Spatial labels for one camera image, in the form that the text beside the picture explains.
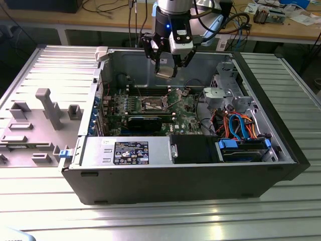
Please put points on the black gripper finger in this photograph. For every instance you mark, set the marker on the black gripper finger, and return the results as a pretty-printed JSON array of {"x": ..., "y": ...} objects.
[
  {"x": 155, "y": 47},
  {"x": 184, "y": 60}
]

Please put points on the silver CPU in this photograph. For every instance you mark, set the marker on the silver CPU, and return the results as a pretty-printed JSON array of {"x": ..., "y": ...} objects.
[{"x": 165, "y": 72}]

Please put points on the metal locking lever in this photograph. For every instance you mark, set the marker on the metal locking lever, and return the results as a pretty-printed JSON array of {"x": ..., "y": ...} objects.
[{"x": 139, "y": 90}]

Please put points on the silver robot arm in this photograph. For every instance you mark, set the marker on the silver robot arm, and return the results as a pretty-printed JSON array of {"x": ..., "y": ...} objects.
[{"x": 173, "y": 5}]

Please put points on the RAM slot white clips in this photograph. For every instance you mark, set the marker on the RAM slot white clips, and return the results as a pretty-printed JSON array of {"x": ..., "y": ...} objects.
[
  {"x": 150, "y": 114},
  {"x": 150, "y": 87},
  {"x": 150, "y": 92},
  {"x": 169, "y": 118}
]

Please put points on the CPU socket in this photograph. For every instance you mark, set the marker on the CPU socket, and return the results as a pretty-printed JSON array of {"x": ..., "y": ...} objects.
[{"x": 151, "y": 105}]

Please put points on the coin battery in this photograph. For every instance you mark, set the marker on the coin battery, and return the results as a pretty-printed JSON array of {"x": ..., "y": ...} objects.
[{"x": 185, "y": 93}]

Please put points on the white socket strip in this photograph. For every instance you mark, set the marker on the white socket strip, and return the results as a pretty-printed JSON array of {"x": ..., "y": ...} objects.
[{"x": 221, "y": 45}]

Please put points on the metal drive cage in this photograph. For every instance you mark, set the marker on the metal drive cage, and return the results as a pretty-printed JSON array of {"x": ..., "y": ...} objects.
[{"x": 220, "y": 93}]

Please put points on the green motherboard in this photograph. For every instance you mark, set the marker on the green motherboard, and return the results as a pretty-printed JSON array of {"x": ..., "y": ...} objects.
[{"x": 185, "y": 113}]

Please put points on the wooden desk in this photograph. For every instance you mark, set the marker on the wooden desk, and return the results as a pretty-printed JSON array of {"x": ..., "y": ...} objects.
[{"x": 100, "y": 21}]

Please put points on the black upright box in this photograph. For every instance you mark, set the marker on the black upright box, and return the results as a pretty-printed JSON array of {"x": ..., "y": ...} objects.
[{"x": 227, "y": 10}]

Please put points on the small black box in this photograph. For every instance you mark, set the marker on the small black box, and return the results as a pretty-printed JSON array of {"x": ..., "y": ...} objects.
[{"x": 246, "y": 26}]

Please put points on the black graphics card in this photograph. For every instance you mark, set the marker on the black graphics card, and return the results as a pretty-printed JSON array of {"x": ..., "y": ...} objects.
[{"x": 144, "y": 123}]

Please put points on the white printed card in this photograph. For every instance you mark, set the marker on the white printed card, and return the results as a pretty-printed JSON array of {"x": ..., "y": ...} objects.
[{"x": 252, "y": 7}]

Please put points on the copper coil part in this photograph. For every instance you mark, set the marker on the copper coil part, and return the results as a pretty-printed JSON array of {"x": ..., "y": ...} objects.
[{"x": 260, "y": 16}]

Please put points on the black plastic shroud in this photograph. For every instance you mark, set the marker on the black plastic shroud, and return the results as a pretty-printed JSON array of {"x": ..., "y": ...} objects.
[{"x": 193, "y": 150}]

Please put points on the grey electronic module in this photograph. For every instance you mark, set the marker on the grey electronic module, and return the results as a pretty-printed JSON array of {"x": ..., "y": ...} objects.
[{"x": 276, "y": 17}]

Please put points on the hard disk in blue carrier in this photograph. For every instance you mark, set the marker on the hard disk in blue carrier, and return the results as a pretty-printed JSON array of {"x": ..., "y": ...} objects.
[{"x": 240, "y": 155}]

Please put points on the silver power supply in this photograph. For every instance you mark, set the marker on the silver power supply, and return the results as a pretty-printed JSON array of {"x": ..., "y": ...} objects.
[{"x": 100, "y": 150}]

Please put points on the large black box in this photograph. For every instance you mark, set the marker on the large black box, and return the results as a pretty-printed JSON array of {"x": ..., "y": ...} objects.
[{"x": 40, "y": 6}]

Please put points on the white papers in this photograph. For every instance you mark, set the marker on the white papers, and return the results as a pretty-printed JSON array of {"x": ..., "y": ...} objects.
[{"x": 301, "y": 20}]

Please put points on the blue box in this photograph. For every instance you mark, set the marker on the blue box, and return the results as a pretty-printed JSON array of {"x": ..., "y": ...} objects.
[{"x": 293, "y": 2}]

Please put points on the black PC case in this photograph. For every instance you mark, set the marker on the black PC case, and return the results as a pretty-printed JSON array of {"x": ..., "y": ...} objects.
[{"x": 175, "y": 185}]

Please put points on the blue case latch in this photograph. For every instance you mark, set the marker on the blue case latch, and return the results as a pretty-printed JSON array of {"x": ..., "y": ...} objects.
[{"x": 65, "y": 153}]

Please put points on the grey parts rack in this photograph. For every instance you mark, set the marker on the grey parts rack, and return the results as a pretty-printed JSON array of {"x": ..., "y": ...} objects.
[{"x": 37, "y": 150}]

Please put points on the pale rounded device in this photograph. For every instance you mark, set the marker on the pale rounded device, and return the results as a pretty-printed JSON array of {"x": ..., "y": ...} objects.
[{"x": 12, "y": 236}]

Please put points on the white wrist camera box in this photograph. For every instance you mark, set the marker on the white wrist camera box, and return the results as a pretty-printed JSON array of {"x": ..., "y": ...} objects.
[{"x": 181, "y": 45}]

